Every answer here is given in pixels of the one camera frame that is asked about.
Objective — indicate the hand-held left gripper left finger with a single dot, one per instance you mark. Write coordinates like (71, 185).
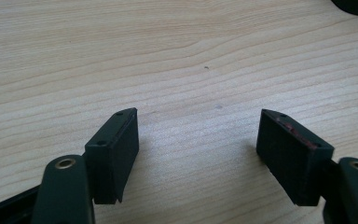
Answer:
(110, 158)

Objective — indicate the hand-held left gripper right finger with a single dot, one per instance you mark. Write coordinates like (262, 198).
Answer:
(292, 158)

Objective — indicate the black round object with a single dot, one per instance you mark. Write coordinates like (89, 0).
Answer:
(357, 6)

